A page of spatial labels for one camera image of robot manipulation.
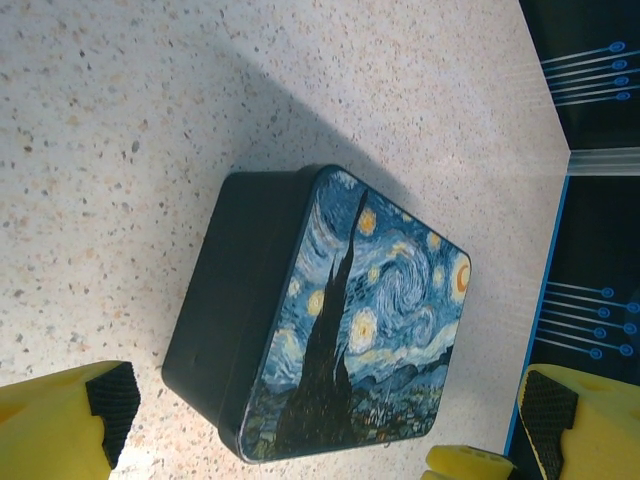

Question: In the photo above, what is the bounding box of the blue circuit pattern backdrop panel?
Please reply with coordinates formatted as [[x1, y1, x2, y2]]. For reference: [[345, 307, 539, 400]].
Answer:
[[517, 0, 640, 151], [502, 174, 640, 459]]

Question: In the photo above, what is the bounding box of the starry night print tin box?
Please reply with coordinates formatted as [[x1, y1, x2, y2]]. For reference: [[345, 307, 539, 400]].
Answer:
[[160, 163, 472, 464]]

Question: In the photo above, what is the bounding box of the aluminium frame rail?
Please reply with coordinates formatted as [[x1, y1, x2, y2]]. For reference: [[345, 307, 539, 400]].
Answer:
[[567, 148, 640, 177]]

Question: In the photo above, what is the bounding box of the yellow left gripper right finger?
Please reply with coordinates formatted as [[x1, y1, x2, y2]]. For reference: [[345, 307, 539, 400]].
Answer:
[[514, 363, 640, 480]]

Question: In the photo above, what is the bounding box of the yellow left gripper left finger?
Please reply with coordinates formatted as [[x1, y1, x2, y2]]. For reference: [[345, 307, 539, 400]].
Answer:
[[0, 360, 141, 480]]

